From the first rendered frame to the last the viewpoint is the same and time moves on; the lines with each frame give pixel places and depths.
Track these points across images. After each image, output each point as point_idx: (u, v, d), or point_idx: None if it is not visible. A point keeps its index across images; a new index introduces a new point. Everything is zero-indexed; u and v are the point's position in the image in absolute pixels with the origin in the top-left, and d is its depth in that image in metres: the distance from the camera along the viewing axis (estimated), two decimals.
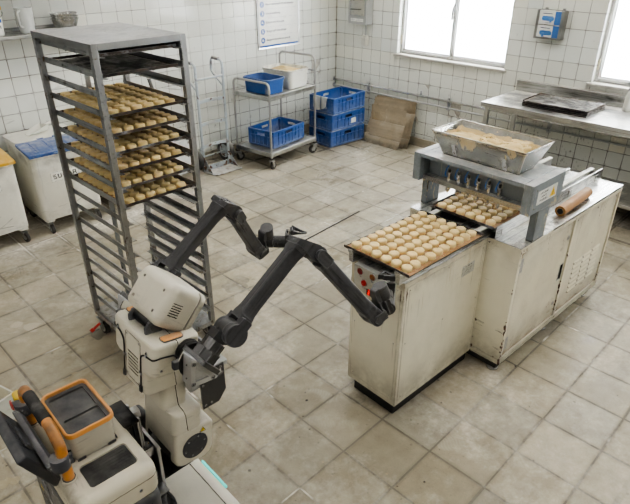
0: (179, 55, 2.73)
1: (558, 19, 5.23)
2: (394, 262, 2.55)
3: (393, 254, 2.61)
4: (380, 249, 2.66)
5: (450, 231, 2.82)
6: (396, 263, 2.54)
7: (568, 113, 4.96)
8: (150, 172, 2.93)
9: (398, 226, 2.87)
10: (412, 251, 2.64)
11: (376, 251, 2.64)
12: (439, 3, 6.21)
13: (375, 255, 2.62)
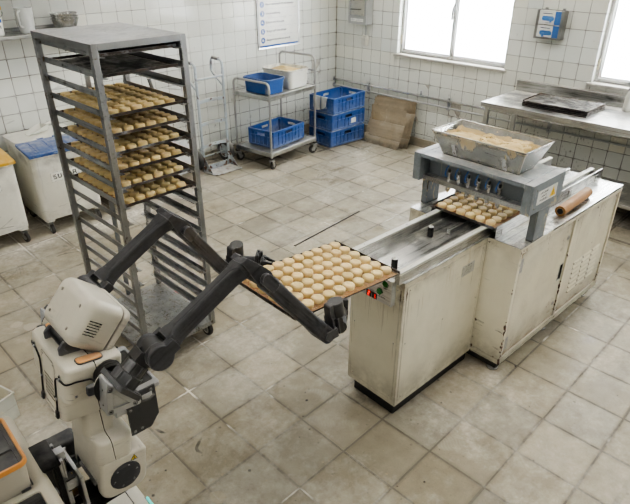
0: (179, 55, 2.73)
1: (558, 19, 5.23)
2: None
3: None
4: None
5: (361, 267, 2.40)
6: None
7: (568, 113, 4.96)
8: (150, 172, 2.93)
9: (302, 258, 2.44)
10: (308, 288, 2.20)
11: None
12: (439, 3, 6.21)
13: (262, 290, 2.17)
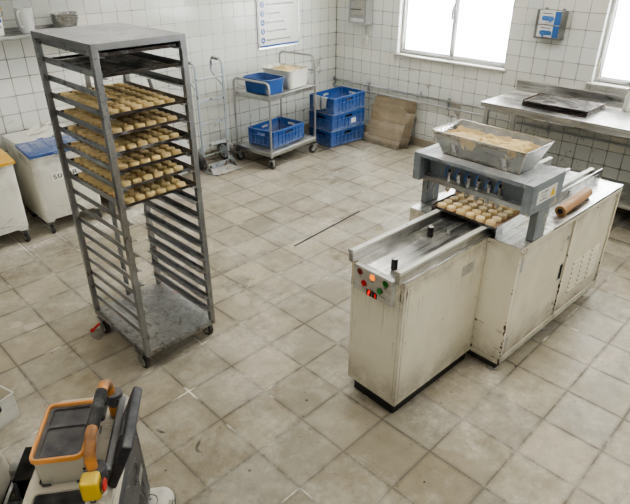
0: (179, 55, 2.73)
1: (558, 19, 5.23)
2: None
3: None
4: None
5: None
6: None
7: (568, 113, 4.96)
8: (150, 172, 2.93)
9: None
10: None
11: None
12: (439, 3, 6.21)
13: None
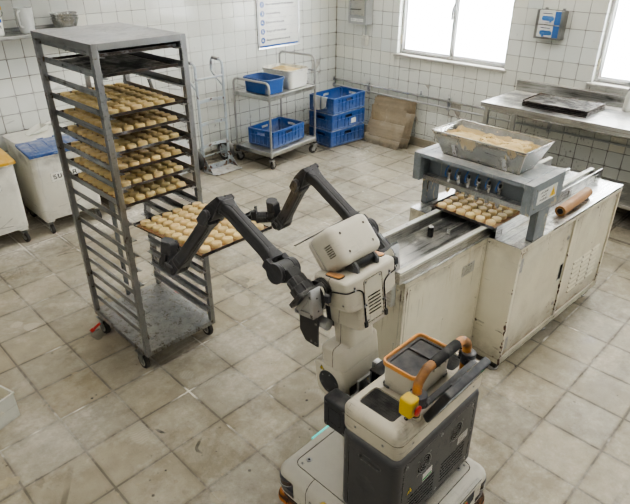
0: (179, 55, 2.73)
1: (558, 19, 5.23)
2: None
3: (234, 230, 2.61)
4: (221, 236, 2.56)
5: (193, 210, 2.90)
6: None
7: (568, 113, 4.96)
8: (150, 172, 2.93)
9: (173, 230, 2.67)
10: (229, 223, 2.70)
11: (226, 237, 2.55)
12: (439, 3, 6.21)
13: (232, 239, 2.54)
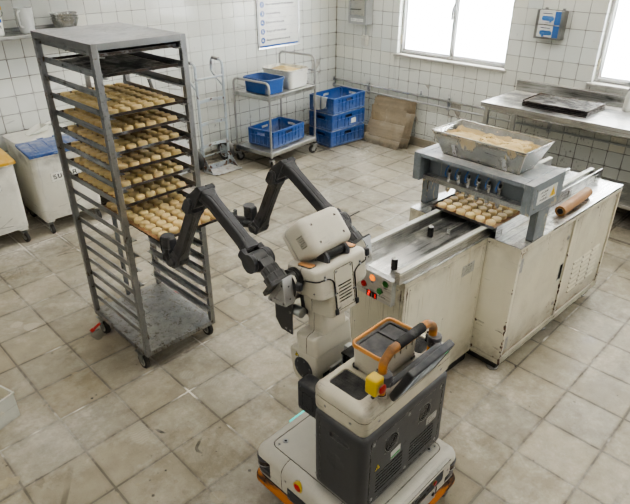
0: (179, 55, 2.73)
1: (558, 19, 5.23)
2: (206, 218, 2.85)
3: None
4: (179, 223, 2.80)
5: None
6: (208, 217, 2.85)
7: (568, 113, 4.96)
8: (150, 172, 2.93)
9: (136, 214, 2.90)
10: None
11: None
12: (439, 3, 6.21)
13: None
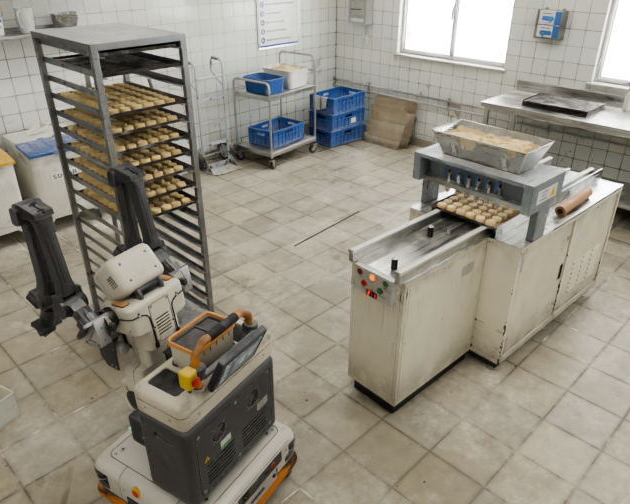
0: (179, 55, 2.73)
1: (558, 19, 5.23)
2: (176, 203, 3.01)
3: (162, 202, 3.02)
4: (151, 207, 2.97)
5: None
6: (178, 202, 3.02)
7: (568, 113, 4.96)
8: (150, 172, 2.93)
9: None
10: (161, 196, 3.10)
11: (154, 208, 2.95)
12: (439, 3, 6.21)
13: (160, 210, 2.94)
